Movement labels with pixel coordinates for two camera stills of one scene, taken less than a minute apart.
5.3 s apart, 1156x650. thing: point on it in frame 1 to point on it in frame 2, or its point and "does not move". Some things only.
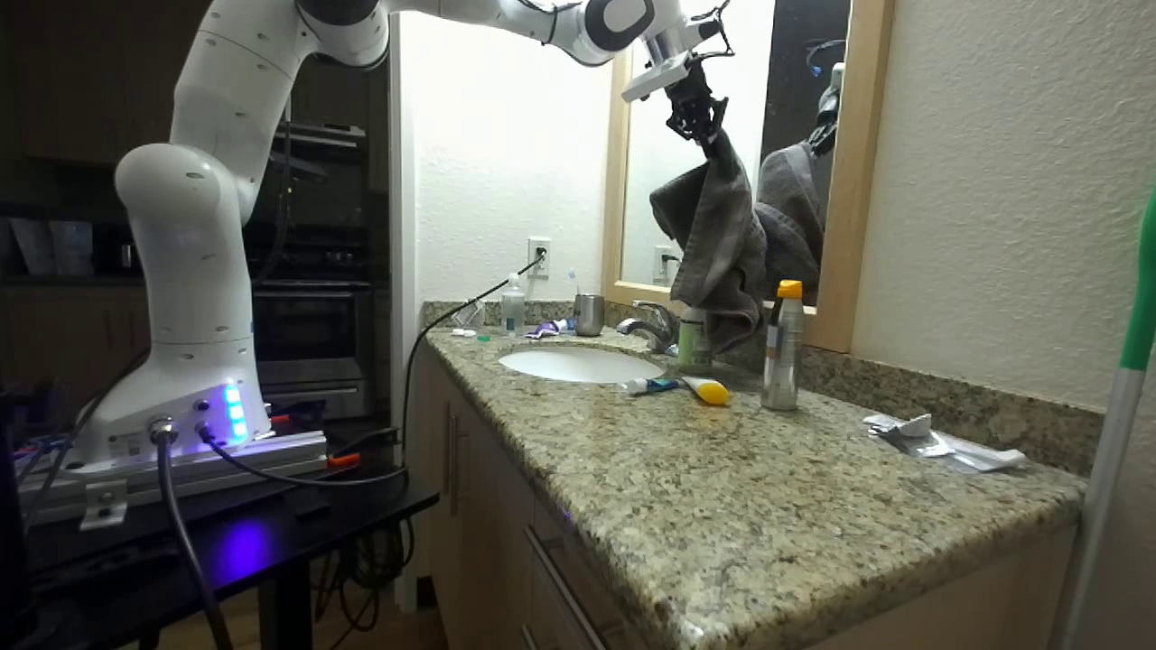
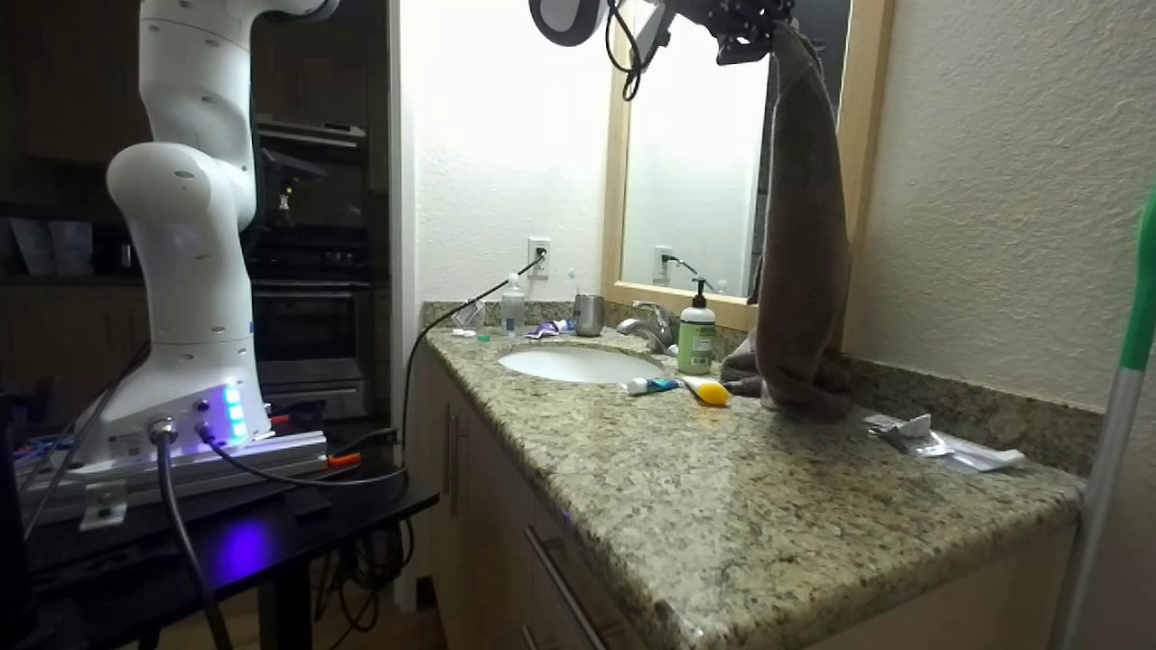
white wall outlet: [544, 264] does not move
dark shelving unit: [86, 81] does not move
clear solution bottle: [510, 313] does not move
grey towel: [721, 256] to [800, 355]
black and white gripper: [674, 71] to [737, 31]
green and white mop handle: [1118, 433] does not move
